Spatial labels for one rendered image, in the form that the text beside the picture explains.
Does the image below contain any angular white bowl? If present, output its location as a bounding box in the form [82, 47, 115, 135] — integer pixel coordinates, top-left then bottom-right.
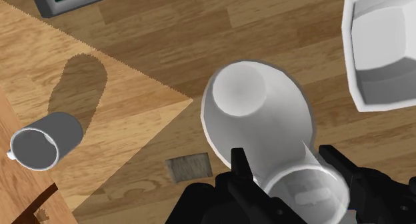
[341, 0, 416, 113]

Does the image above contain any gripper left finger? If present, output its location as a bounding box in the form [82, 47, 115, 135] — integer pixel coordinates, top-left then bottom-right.
[214, 147, 308, 224]

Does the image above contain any grey framed green box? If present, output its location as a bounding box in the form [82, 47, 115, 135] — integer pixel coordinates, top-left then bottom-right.
[29, 0, 134, 19]

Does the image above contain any clear drinking glass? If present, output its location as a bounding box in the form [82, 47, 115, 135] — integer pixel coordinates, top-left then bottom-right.
[259, 140, 351, 224]

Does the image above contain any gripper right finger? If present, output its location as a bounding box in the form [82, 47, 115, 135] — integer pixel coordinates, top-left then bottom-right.
[318, 144, 416, 224]

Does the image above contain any grey square pad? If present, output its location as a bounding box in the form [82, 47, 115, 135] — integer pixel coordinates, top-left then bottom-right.
[165, 153, 214, 184]

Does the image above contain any grey mug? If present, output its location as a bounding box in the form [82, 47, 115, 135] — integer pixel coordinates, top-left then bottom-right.
[6, 111, 84, 171]

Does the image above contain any round white bowl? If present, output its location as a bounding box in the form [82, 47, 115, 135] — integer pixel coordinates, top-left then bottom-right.
[200, 60, 316, 185]

